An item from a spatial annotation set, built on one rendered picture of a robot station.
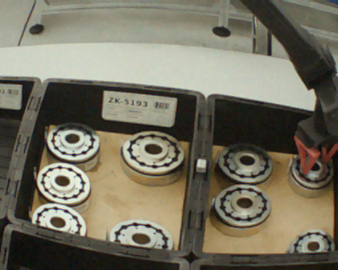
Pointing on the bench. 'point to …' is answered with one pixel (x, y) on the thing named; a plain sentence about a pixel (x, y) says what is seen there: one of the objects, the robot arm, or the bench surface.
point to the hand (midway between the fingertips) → (315, 163)
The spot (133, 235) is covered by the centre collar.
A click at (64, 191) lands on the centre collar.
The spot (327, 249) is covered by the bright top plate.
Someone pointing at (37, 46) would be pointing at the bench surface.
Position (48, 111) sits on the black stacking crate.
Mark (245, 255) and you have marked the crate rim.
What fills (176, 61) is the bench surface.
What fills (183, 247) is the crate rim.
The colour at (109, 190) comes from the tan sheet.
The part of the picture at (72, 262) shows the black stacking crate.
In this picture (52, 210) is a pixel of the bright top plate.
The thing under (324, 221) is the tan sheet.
